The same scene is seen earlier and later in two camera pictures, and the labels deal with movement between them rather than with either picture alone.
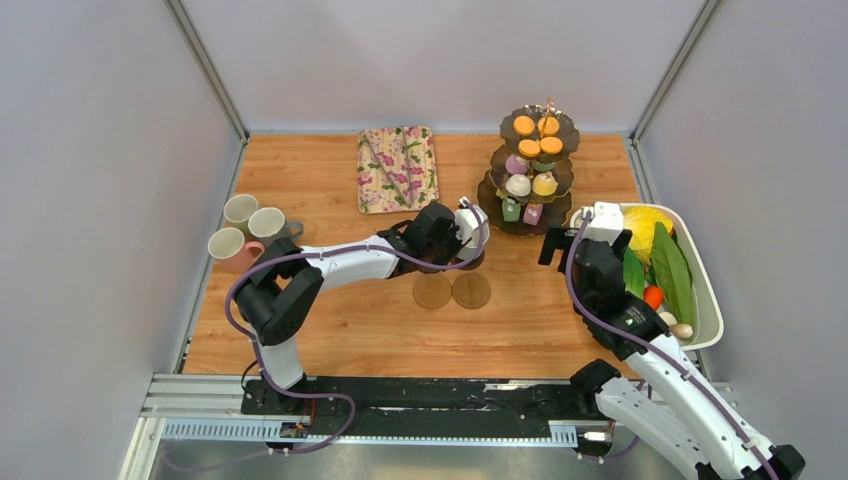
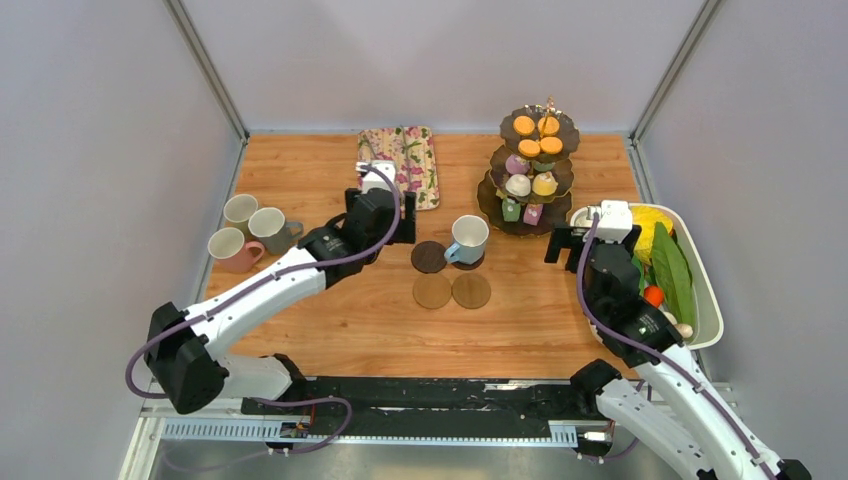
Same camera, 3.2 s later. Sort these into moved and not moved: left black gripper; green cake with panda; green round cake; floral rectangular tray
Moved: left black gripper
Not moved: green round cake; floral rectangular tray; green cake with panda
